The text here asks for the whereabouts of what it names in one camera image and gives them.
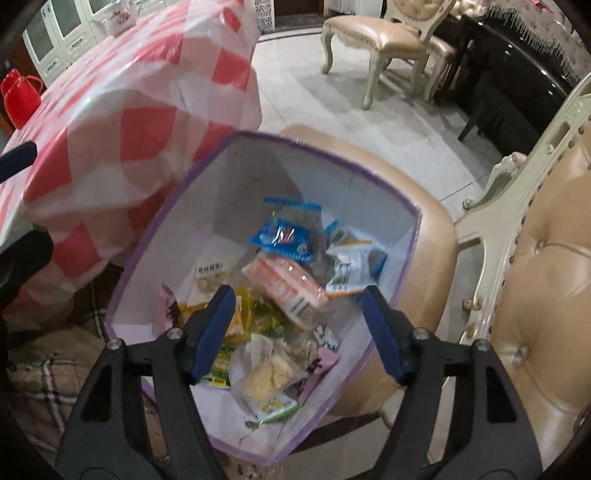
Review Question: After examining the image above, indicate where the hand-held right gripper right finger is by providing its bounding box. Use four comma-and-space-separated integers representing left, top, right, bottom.
360, 285, 541, 480

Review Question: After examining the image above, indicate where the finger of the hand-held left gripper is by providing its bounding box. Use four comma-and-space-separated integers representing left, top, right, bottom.
0, 141, 38, 183

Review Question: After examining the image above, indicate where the beige snack packet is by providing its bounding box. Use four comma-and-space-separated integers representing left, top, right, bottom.
193, 258, 229, 301

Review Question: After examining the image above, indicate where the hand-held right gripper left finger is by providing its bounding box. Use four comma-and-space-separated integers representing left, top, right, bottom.
54, 284, 238, 480

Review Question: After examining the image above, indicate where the cream carved leather chair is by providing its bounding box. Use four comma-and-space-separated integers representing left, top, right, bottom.
320, 0, 458, 109
277, 76, 591, 480

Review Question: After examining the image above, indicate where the clear cracker packet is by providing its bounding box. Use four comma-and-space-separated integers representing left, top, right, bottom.
228, 335, 319, 407

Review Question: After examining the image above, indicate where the floral lace table cover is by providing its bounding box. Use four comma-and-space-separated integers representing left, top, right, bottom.
480, 0, 591, 88

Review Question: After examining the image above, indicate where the red thermos jug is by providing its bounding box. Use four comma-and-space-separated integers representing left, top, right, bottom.
0, 68, 44, 130

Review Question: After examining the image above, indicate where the white green lemon packet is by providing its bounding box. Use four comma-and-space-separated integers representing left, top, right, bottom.
256, 397, 301, 423

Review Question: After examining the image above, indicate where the white carved lattice screen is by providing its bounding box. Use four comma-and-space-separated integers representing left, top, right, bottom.
256, 0, 278, 35

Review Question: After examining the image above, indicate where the white box purple rim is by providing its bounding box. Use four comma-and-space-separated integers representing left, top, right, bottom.
102, 130, 423, 466

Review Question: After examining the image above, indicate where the large yellow bread packet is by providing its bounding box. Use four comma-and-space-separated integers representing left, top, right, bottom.
178, 286, 252, 344

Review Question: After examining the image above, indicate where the green pea snack packet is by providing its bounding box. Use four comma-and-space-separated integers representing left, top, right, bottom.
201, 298, 287, 389

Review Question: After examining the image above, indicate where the blue white patterned candy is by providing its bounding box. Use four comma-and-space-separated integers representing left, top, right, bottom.
314, 323, 340, 354

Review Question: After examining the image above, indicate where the orange bread packet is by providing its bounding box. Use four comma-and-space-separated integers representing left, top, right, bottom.
241, 251, 329, 330

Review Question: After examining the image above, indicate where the white floral teapot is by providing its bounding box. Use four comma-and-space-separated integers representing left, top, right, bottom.
105, 0, 139, 37

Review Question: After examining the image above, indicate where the plaid blanket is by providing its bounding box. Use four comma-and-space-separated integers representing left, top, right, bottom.
7, 323, 171, 462

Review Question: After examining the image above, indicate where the white glass-door cabinet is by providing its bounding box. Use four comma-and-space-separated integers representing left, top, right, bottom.
21, 0, 195, 86

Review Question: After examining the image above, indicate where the dark glossy table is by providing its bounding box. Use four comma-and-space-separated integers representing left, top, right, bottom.
434, 9, 578, 158

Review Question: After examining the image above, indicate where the blue clear snack packet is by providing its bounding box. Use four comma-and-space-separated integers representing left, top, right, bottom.
323, 220, 389, 296
245, 196, 324, 264

